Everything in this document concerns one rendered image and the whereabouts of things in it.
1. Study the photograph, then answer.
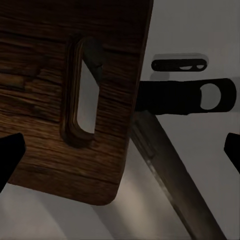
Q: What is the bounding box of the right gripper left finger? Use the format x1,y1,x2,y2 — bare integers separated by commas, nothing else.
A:
0,133,26,193

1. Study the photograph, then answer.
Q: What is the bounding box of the cutting board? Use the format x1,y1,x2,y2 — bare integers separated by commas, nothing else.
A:
0,0,152,206

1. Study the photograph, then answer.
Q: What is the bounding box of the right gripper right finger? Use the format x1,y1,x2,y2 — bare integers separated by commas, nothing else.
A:
224,133,240,173

